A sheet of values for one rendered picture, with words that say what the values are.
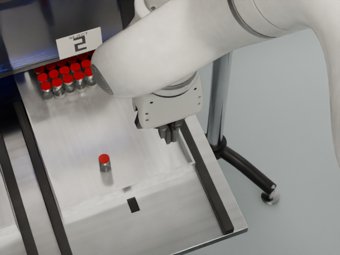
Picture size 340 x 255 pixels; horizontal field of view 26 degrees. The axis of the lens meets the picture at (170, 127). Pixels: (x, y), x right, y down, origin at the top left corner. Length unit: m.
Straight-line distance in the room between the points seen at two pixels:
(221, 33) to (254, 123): 1.73
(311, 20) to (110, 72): 0.32
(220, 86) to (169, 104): 0.92
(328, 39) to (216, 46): 0.21
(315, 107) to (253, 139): 0.25
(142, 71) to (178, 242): 0.55
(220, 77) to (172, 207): 0.66
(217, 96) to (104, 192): 0.76
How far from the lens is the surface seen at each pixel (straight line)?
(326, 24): 0.62
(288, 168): 2.42
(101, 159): 1.36
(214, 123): 2.15
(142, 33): 0.84
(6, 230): 1.35
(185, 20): 0.81
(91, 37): 1.39
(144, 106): 1.06
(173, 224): 1.35
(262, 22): 0.70
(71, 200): 1.38
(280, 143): 2.46
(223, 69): 1.92
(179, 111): 1.10
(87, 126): 1.45
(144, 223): 1.35
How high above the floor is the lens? 2.11
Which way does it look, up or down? 59 degrees down
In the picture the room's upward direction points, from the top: straight up
